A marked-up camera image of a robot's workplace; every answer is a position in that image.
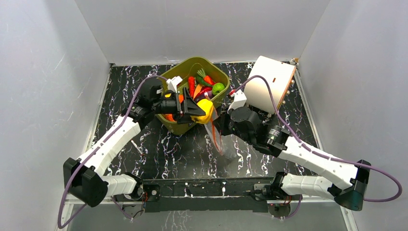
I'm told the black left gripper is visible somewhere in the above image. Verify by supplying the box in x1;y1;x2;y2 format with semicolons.
153;88;205;124

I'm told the yellow toy bell pepper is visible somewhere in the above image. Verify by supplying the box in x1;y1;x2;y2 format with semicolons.
191;98;215;125

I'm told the clear zip bag orange zipper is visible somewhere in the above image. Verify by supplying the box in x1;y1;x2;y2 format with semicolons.
204;109;237;159

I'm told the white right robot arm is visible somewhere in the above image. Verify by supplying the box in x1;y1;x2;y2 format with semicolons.
214;107;371;211

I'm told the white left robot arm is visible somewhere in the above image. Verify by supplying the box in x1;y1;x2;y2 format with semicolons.
63;87;208;207

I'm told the red toy tomato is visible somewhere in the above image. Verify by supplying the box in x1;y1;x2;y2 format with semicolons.
163;114;176;122

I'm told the purple toy eggplant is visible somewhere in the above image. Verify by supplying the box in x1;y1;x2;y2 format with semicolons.
194;91;213;103

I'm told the red toy chili pepper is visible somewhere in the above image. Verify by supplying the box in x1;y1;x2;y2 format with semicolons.
188;76;195;98

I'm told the green toy lime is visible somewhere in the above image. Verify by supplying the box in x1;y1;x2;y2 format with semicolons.
212;83;225;96

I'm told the white cylindrical appliance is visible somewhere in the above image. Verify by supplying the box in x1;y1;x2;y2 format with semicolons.
243;56;296;114

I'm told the olive green plastic bin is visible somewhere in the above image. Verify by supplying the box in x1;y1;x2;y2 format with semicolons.
155;56;231;136

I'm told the red white marker pen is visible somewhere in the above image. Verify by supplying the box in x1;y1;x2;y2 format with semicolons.
130;140;144;156

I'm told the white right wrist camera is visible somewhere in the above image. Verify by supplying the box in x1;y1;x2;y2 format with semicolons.
227;90;247;113

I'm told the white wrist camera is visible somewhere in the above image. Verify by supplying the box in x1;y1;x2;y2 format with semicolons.
227;90;247;113
166;76;182;93

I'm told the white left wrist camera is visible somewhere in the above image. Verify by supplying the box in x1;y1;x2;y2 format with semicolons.
166;76;182;93

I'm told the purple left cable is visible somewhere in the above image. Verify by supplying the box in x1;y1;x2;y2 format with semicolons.
57;74;169;230

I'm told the purple cable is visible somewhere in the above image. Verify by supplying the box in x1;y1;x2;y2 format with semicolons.
234;75;404;204
57;74;169;230

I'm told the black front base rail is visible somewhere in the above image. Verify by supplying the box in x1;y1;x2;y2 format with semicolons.
143;177;289;213

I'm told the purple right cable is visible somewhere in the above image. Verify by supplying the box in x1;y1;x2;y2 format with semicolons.
234;75;404;204

